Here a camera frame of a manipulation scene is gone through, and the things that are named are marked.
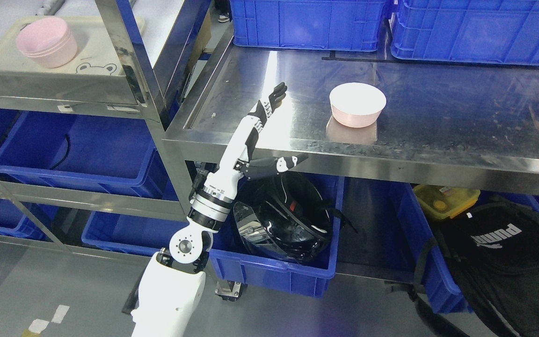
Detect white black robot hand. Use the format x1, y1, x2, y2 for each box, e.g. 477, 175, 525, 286
215, 82, 309, 181

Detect pink bowl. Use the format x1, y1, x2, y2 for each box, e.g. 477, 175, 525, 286
329, 82, 387, 128

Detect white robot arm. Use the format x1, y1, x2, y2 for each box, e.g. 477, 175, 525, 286
127, 169, 243, 337

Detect blue bin left shelf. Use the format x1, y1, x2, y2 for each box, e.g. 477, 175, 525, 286
0, 199, 47, 241

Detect steel shelf rack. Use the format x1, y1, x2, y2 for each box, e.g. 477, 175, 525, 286
0, 0, 211, 253

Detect black motorcycle helmet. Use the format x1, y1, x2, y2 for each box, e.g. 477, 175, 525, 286
231, 171, 358, 264

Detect blue bin with helmet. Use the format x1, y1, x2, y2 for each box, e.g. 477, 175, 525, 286
209, 173, 344, 297

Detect blue crate top left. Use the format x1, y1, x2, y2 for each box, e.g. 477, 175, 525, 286
230, 0, 393, 52

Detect blue crate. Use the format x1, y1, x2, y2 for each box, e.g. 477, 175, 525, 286
391, 0, 539, 66
230, 0, 393, 52

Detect cream frog tray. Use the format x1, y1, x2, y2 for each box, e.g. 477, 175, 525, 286
0, 16, 124, 75

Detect yellow lunch box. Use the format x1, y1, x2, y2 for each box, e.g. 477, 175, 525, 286
412, 185, 481, 220

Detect stacked pink bowls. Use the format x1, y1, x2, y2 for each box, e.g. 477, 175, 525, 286
15, 16, 78, 69

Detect blue bin under backpack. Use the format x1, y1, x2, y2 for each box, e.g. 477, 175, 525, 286
388, 182, 539, 314

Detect steel table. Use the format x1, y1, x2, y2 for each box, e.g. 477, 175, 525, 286
163, 28, 539, 300

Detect black puma backpack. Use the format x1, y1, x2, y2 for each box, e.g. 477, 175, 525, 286
410, 200, 539, 337

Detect blue crate top right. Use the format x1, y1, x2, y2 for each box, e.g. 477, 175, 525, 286
391, 0, 539, 66

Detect blue bin with cable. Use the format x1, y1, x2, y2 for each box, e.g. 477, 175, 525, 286
0, 111, 169, 199

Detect black cable in bin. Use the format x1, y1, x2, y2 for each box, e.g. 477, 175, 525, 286
50, 134, 72, 170

